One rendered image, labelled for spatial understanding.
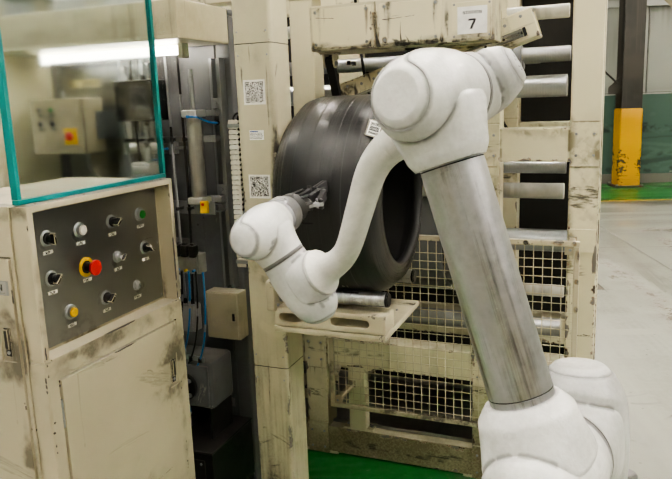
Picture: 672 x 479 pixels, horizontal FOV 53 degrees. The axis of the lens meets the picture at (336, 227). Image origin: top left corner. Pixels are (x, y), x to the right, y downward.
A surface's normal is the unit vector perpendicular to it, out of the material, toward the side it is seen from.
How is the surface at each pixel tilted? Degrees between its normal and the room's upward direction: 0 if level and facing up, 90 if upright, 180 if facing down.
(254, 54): 90
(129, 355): 90
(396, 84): 85
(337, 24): 90
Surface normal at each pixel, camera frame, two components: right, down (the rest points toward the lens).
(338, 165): -0.36, -0.20
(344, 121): -0.27, -0.64
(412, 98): -0.64, 0.05
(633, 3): -0.08, 0.18
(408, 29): -0.37, 0.18
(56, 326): 0.93, 0.04
